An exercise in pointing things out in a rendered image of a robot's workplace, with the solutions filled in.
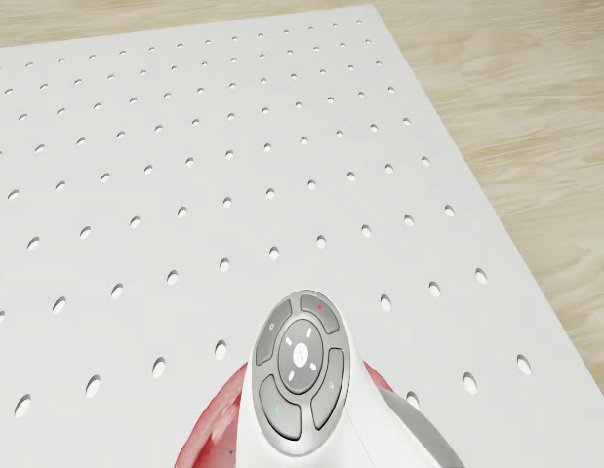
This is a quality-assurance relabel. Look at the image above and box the red plate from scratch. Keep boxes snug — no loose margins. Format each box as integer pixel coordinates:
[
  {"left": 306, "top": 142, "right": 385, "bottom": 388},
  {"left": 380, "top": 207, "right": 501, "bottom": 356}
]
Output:
[{"left": 173, "top": 360, "right": 397, "bottom": 468}]

